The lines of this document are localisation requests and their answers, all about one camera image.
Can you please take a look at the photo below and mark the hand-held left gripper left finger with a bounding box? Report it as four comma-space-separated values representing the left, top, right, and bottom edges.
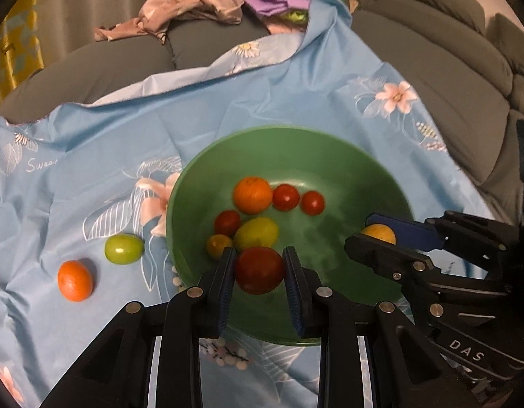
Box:
40, 246, 237, 408

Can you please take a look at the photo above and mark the orange-yellow tomato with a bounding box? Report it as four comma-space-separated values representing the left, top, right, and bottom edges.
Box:
206, 234, 233, 259

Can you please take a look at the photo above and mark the pink crumpled cloth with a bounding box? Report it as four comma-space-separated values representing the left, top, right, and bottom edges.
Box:
95, 0, 244, 44

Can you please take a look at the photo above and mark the blue floral bed sheet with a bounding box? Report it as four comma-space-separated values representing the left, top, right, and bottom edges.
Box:
0, 0, 501, 408

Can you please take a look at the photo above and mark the large green-yellow tomato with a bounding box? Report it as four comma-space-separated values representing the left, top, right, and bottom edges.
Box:
233, 217, 280, 252

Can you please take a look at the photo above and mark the small red tomato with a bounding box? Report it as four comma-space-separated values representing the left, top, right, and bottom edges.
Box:
273, 184, 301, 212
300, 191, 326, 216
214, 210, 242, 238

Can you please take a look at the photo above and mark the small green tomato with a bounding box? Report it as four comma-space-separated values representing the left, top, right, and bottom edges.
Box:
104, 234, 145, 265

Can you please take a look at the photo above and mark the purple cloth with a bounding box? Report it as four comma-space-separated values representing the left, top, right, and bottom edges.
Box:
233, 0, 314, 35

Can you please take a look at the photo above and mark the yellow patterned curtain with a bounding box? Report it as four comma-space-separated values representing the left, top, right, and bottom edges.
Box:
0, 0, 46, 98

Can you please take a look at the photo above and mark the large red tomato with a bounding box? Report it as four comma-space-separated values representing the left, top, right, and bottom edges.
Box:
234, 246, 286, 295

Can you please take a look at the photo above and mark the grey sofa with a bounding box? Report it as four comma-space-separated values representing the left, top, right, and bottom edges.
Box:
0, 0, 524, 226

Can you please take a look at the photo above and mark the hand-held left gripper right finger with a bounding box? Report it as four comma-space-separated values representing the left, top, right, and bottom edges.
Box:
282, 245, 479, 408

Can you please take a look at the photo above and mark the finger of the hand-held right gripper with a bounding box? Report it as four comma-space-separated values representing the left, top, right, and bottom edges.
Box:
365, 210, 521, 271
344, 233, 512, 329

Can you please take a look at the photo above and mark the ridged orange mandarin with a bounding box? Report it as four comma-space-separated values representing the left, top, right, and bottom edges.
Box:
233, 177, 274, 215

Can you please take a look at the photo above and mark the round orange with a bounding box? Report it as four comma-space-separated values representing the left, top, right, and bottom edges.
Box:
57, 260, 94, 303

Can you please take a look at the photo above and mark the yellow tomato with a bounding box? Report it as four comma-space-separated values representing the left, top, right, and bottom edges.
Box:
361, 223, 396, 246

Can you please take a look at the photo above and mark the green plastic bowl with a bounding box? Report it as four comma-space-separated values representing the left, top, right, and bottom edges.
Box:
165, 125, 414, 346

